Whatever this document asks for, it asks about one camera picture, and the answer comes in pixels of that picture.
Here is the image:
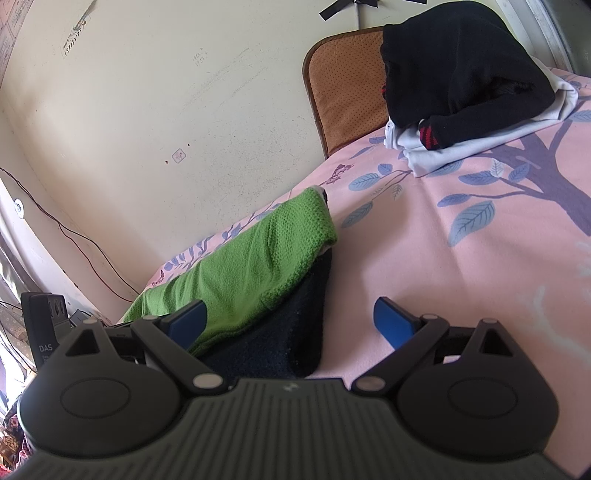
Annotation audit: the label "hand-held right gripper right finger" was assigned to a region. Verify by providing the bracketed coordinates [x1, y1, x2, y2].
[353, 297, 515, 394]

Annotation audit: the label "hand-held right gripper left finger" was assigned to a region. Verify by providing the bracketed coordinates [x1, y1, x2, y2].
[64, 298, 225, 396]

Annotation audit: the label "green black white knit sweater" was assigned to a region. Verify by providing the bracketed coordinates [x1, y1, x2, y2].
[120, 186, 339, 377]

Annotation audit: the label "pink floral bed sheet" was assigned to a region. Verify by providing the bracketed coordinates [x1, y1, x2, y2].
[115, 65, 591, 467]

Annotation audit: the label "white garment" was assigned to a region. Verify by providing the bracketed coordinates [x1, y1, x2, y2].
[384, 55, 582, 179]

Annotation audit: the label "brown padded headboard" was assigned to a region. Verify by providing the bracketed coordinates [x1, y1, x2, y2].
[302, 25, 393, 160]

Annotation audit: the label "black garment with red print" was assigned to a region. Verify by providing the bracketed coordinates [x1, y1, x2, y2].
[379, 6, 555, 151]

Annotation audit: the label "black tape strips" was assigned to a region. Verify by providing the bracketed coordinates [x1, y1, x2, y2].
[319, 0, 428, 22]

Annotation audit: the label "red wall cable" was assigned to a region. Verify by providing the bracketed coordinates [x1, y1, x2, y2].
[58, 224, 132, 304]

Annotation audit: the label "black wall cable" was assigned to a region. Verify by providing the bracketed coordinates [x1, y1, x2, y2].
[0, 167, 140, 296]

